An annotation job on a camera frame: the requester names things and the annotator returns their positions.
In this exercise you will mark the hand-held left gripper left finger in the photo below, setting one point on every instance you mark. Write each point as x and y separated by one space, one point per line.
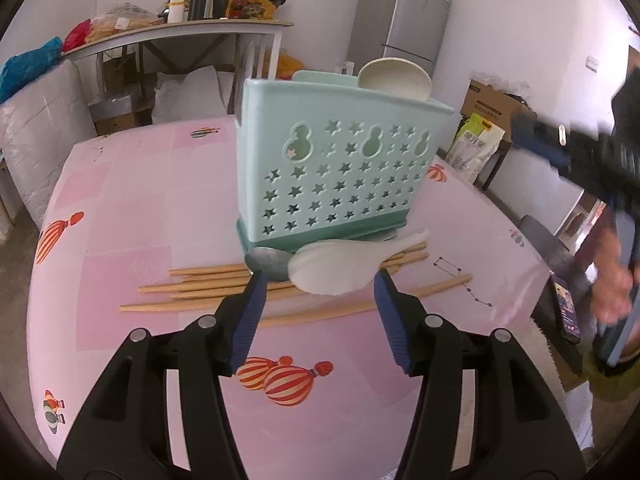
247 320

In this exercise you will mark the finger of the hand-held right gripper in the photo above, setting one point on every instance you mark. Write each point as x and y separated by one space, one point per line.
542 140

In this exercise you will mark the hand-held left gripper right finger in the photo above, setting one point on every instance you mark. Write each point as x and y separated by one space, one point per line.
392 320

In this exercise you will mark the metal spoon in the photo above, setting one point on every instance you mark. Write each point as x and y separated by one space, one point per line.
267 260

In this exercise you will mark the white rice paddle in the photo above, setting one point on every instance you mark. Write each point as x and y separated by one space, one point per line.
330 267

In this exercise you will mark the mint green utensil holder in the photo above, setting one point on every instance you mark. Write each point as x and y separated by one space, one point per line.
350 185

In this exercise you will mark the person's right forearm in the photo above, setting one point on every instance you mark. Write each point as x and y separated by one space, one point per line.
610 382

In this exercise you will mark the person's right hand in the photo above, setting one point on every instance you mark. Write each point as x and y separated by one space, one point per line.
610 280

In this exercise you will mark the large brown cardboard box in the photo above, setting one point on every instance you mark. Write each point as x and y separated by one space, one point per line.
492 105

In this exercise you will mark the white and green rice bag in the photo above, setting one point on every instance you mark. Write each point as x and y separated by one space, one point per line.
475 147

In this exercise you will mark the black chair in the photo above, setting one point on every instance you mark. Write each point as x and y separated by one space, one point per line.
545 245

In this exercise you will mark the pink balloon print tablecloth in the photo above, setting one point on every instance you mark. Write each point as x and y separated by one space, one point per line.
150 210

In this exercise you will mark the dark smartphone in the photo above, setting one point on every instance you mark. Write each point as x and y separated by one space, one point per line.
567 310

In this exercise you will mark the cream round ladle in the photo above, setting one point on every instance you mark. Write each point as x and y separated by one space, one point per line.
395 77

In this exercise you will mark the silver refrigerator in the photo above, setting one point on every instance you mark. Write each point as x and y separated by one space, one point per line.
400 10

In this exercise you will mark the white sack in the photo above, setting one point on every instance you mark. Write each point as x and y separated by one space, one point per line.
185 92

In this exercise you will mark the cardboard box with grey top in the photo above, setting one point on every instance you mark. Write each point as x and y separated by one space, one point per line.
117 122

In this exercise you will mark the orange bag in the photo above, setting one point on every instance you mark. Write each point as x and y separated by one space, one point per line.
290 67

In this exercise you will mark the grey plastic-wrapped bundle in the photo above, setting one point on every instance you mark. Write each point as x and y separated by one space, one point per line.
45 125

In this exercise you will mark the white-legged wooden side table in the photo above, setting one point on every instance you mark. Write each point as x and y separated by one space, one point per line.
200 27

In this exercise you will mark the yellow snack packets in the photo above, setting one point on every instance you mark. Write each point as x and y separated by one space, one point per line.
262 10

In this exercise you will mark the orange oil bottle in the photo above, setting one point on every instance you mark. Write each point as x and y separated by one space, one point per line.
237 5

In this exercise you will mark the black kettle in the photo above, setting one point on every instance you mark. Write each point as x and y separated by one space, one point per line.
215 2

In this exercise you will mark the white bottle with yellow label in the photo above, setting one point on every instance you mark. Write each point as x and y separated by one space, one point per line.
176 7

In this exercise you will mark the clear bag of yellow food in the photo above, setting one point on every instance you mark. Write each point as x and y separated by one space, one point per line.
120 22

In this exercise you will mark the red plastic bag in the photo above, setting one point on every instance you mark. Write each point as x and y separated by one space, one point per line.
75 35

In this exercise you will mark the blue plastic bag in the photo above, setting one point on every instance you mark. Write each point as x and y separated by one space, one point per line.
27 67

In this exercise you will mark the white wall socket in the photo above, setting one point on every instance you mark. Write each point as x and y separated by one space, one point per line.
593 62

